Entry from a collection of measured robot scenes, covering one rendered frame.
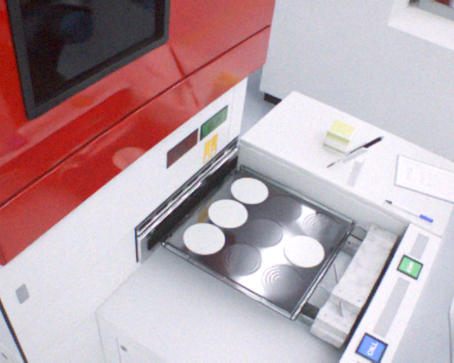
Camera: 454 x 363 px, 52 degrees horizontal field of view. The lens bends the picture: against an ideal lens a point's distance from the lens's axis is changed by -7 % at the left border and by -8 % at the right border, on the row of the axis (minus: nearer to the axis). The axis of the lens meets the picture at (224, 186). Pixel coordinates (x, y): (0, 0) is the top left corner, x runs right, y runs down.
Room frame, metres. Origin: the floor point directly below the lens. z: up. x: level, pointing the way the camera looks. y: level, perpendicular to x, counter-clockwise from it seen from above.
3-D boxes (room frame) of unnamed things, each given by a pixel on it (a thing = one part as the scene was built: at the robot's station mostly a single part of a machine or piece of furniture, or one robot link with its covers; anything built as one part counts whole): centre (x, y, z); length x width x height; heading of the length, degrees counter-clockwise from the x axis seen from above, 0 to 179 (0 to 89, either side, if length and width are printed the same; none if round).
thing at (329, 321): (0.61, -0.28, 0.89); 0.08 x 0.03 x 0.03; 62
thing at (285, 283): (0.85, -0.11, 0.90); 0.34 x 0.34 x 0.01; 62
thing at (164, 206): (0.94, 0.08, 0.96); 0.44 x 0.01 x 0.02; 152
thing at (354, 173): (1.02, -0.33, 1.03); 0.06 x 0.04 x 0.13; 62
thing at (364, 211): (1.15, -0.38, 0.89); 0.62 x 0.35 x 0.14; 62
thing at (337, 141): (1.16, -0.31, 1.00); 0.07 x 0.07 x 0.07; 66
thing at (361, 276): (0.74, -0.36, 0.87); 0.36 x 0.08 x 0.03; 152
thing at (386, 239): (0.89, -0.43, 0.89); 0.08 x 0.03 x 0.03; 62
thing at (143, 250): (0.94, 0.08, 0.89); 0.44 x 0.02 x 0.10; 152
